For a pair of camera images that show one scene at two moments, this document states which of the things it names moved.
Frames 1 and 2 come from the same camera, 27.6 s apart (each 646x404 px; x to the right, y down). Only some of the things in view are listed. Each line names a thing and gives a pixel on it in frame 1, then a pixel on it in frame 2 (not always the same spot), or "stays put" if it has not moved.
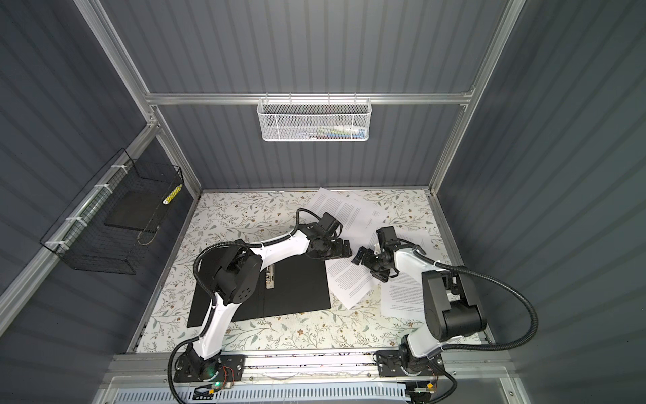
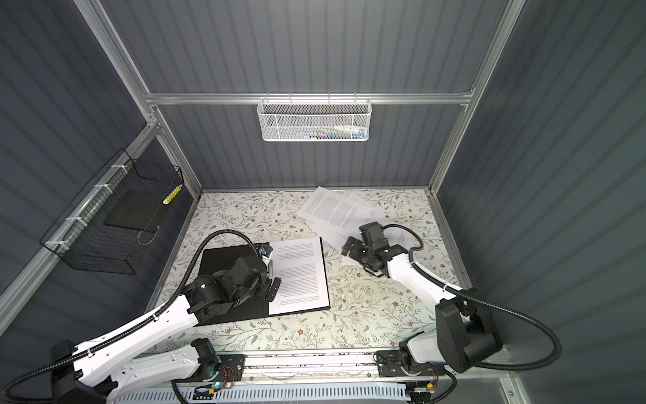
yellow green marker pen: x=166 y=200 stays put
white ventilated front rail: x=294 y=394 stays put
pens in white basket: x=334 y=131 stays put
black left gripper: x=346 y=248 -> x=270 y=294
